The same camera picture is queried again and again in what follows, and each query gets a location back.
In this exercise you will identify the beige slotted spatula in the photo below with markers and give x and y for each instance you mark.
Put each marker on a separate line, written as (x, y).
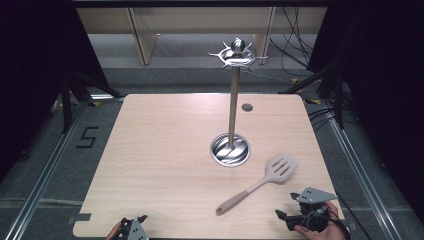
(234, 202)

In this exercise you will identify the beige wooden cabinet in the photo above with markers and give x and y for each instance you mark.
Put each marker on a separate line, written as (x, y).
(200, 20)

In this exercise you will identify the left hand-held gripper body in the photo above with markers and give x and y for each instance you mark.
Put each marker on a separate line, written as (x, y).
(136, 231)

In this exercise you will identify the person's right hand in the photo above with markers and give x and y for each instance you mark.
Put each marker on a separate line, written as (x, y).
(333, 231)

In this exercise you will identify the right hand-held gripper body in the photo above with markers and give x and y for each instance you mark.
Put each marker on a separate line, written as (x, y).
(315, 195)

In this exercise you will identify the person's left hand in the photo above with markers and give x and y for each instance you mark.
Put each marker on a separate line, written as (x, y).
(114, 232)

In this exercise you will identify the metal utensil stand with hooks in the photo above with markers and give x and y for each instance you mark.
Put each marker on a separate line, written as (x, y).
(233, 100)

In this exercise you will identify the black curtain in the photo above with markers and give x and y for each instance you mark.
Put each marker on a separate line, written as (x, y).
(390, 83)
(30, 66)

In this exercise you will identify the grey round table grommet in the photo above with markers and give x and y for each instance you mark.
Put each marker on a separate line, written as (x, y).
(247, 107)

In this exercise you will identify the aluminium floor rail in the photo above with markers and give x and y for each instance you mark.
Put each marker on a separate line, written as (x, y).
(363, 176)
(43, 176)

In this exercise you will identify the black metal stand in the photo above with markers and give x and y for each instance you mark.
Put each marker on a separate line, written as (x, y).
(66, 106)
(339, 100)

